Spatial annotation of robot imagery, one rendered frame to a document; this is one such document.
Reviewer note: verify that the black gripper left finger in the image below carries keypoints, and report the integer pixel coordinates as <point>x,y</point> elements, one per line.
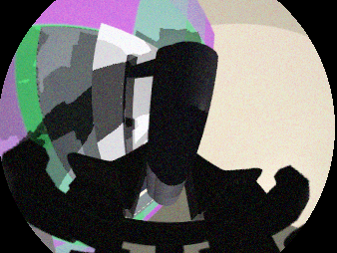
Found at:
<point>125,175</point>

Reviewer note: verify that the peach tile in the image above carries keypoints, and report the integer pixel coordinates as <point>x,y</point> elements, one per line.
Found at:
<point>143,191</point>

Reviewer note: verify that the grey rectangular mat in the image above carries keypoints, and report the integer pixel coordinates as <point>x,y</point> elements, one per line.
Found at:
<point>64,80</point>

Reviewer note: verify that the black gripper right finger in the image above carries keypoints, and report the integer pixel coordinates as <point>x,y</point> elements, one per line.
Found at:
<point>206,182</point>

